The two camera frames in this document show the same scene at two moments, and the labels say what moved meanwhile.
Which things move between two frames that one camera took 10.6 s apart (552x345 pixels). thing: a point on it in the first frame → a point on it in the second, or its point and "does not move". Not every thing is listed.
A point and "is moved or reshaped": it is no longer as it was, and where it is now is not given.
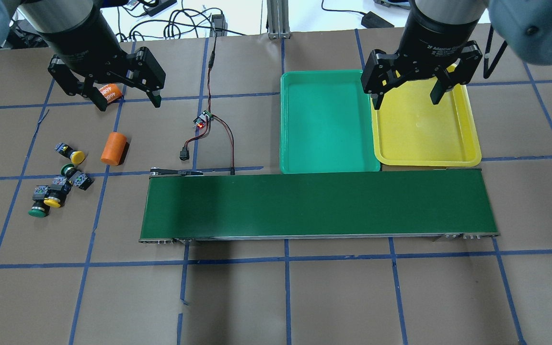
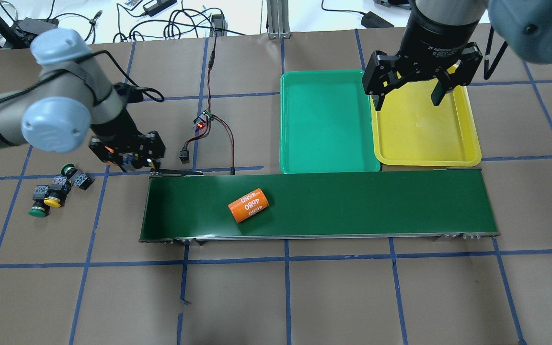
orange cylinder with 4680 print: x=111 y=92 is moved or reshaped
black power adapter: x=219 y=27 does not move
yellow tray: x=409 y=129 does not move
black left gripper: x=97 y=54 → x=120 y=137
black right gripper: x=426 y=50 does not move
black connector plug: x=184 y=153 does not move
